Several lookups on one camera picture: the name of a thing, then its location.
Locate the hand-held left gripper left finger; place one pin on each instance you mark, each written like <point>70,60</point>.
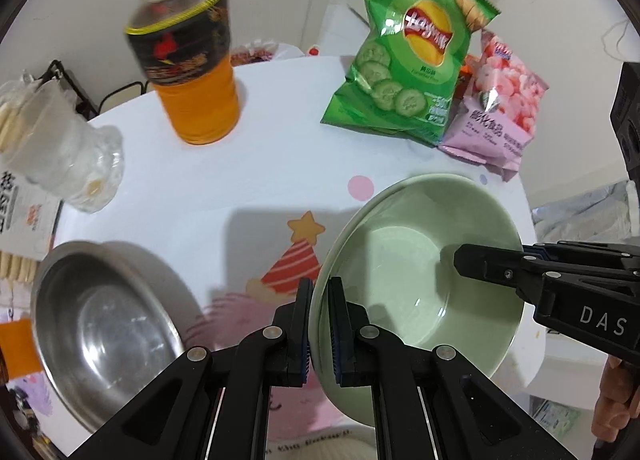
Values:
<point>304,350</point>

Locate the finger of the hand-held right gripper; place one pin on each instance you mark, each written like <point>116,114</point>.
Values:
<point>490,265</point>
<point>575,255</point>

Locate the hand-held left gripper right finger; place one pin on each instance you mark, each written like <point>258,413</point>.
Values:
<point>336,340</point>

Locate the large green bowl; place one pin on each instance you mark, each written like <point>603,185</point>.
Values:
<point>350,402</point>

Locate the small green bowl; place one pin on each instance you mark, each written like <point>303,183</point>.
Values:
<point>425,260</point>

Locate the small steel bowl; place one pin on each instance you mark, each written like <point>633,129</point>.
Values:
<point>110,335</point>

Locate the person's right hand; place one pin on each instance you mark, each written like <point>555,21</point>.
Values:
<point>612,405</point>

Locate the grey blue cloth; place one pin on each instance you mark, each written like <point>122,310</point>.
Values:
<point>585,215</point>

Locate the pale green packet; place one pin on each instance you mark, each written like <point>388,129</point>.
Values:
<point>560,417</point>

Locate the pink snack bag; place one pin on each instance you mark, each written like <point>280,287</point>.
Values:
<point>500,105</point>

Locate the small orange box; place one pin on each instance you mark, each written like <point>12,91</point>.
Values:
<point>469,71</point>

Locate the green chip bag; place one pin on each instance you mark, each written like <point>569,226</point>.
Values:
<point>400,90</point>

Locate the red white plastic bag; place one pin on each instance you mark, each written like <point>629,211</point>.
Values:
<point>260,51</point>

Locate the clear plastic cup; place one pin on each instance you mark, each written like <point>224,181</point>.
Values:
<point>55,150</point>

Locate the black rack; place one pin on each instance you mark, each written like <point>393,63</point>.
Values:
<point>76,90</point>

